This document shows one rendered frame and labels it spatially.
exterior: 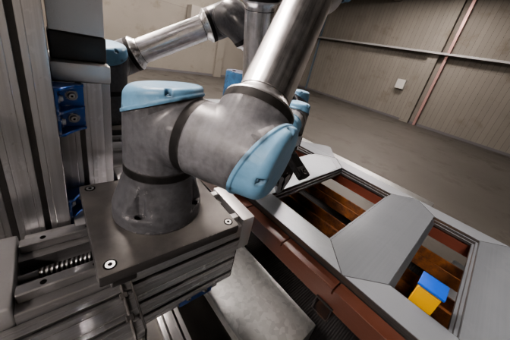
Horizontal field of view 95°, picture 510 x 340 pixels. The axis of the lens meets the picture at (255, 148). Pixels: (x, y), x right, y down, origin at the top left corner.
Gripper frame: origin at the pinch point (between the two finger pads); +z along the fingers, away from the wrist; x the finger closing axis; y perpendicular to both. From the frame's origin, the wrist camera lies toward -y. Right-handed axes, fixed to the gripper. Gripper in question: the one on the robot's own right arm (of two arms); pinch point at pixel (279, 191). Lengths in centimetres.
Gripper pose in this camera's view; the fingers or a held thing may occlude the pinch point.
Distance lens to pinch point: 93.6
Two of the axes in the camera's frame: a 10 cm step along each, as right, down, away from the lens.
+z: -2.0, 9.0, 3.9
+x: -7.3, 1.2, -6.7
